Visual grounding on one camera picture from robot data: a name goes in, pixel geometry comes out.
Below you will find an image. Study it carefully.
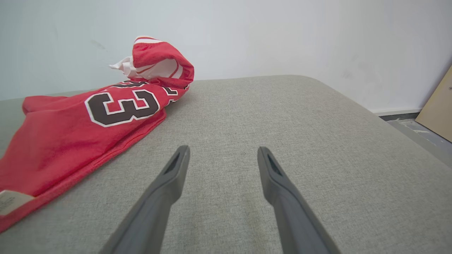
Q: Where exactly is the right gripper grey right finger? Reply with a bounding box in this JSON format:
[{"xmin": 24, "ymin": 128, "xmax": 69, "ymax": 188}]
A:
[{"xmin": 257, "ymin": 146, "xmax": 341, "ymax": 254}]

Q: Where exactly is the beige wooden board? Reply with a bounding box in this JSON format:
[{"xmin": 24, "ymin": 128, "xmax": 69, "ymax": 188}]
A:
[{"xmin": 415, "ymin": 65, "xmax": 452, "ymax": 143}]

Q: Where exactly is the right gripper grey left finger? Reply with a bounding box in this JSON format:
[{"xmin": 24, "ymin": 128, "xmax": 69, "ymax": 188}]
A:
[{"xmin": 99, "ymin": 145, "xmax": 191, "ymax": 254}]

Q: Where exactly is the grey fabric sofa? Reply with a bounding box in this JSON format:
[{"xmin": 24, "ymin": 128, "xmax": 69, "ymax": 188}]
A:
[{"xmin": 0, "ymin": 75, "xmax": 452, "ymax": 254}]

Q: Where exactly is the red basketball jersey white collar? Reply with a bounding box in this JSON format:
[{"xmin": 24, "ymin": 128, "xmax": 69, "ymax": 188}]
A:
[{"xmin": 0, "ymin": 35, "xmax": 195, "ymax": 233}]

